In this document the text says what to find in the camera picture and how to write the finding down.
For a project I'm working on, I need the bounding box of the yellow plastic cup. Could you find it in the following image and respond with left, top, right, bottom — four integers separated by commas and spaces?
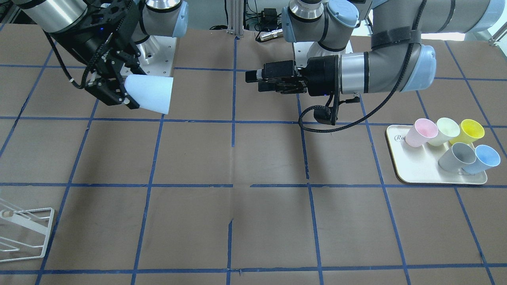
449, 119, 485, 145

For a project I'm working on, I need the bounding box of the pink plastic cup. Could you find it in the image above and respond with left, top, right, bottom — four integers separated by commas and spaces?
404, 118, 439, 148

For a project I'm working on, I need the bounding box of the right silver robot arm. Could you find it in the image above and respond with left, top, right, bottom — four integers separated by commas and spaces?
14, 0, 189, 115

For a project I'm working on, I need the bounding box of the silver metal cylinder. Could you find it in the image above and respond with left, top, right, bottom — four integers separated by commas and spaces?
255, 29, 284, 43

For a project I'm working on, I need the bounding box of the light blue plastic cup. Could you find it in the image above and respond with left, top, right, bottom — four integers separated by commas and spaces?
124, 74, 174, 115

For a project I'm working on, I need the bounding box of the white plastic cup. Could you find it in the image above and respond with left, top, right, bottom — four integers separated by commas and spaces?
428, 117, 461, 146

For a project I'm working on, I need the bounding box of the aluminium frame post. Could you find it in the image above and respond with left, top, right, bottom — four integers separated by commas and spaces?
226, 0, 246, 38

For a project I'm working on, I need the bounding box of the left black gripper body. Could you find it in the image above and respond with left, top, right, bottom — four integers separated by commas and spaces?
295, 55, 339, 96

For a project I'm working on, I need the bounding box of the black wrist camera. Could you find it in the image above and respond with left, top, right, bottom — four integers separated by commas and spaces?
313, 105, 337, 126

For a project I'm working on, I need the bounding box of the black power adapter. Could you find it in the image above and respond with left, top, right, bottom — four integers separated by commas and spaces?
260, 8, 278, 25

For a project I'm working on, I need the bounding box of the grey plastic cup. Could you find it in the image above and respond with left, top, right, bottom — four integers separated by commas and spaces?
438, 142, 477, 173

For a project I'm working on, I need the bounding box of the cream plastic tray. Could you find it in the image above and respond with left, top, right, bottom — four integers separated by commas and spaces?
386, 125, 488, 185

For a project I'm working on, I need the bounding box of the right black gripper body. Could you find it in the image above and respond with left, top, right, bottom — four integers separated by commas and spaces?
53, 0, 141, 86

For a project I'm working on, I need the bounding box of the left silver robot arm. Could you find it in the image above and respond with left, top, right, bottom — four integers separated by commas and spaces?
246, 0, 506, 96

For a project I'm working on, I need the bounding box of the white wire rack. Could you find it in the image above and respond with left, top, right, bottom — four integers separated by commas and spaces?
0, 199, 55, 263

